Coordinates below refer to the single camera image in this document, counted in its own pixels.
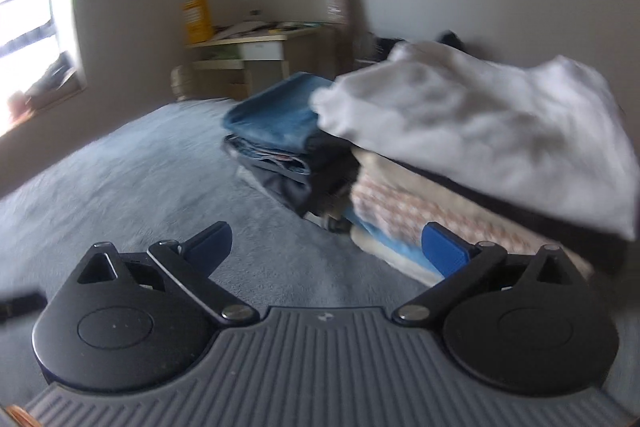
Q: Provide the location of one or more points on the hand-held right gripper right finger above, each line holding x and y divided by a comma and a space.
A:
442, 247

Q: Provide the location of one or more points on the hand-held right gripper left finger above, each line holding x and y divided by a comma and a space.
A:
210, 244

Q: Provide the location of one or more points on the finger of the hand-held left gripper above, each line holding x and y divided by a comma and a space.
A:
22, 306

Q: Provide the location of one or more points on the white button shirt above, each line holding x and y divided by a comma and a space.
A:
475, 117

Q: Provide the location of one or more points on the stack of folded clothes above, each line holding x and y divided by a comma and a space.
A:
270, 162

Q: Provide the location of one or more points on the light blue folded cloth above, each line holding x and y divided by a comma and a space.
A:
395, 247

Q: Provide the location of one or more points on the beige patterned folded cloth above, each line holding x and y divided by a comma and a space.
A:
400, 202

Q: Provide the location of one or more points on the grey bed blanket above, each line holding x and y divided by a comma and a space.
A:
150, 187

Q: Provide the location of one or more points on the dark folded garment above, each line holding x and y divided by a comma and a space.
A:
325, 177

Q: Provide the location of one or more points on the folded blue jeans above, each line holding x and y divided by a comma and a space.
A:
280, 112

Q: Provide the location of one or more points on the cream bedpost finial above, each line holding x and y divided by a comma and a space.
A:
182, 82

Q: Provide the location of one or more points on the cream desk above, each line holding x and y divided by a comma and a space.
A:
270, 52

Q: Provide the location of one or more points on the pink pot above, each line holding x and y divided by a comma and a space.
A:
19, 103

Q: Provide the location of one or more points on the yellow box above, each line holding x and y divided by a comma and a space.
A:
196, 19

